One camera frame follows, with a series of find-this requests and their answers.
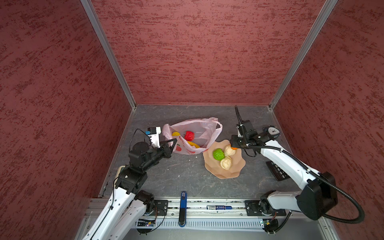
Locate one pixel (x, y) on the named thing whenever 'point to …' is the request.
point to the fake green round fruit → (218, 154)
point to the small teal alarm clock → (272, 131)
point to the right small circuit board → (270, 226)
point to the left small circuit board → (144, 223)
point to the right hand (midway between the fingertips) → (232, 145)
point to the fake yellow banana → (177, 133)
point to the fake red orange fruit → (189, 136)
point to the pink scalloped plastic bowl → (213, 166)
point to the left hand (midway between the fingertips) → (177, 143)
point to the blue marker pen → (218, 207)
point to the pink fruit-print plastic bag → (206, 130)
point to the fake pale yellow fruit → (225, 163)
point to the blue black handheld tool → (182, 217)
